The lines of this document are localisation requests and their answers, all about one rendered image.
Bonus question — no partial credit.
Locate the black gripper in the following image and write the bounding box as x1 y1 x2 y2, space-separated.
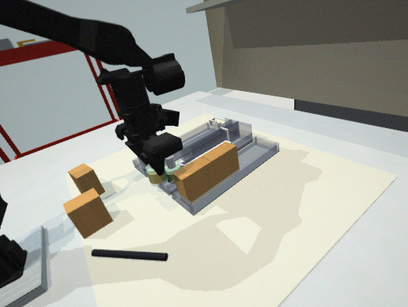
115 100 183 176

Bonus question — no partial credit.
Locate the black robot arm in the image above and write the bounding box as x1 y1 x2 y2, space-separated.
0 0 185 289

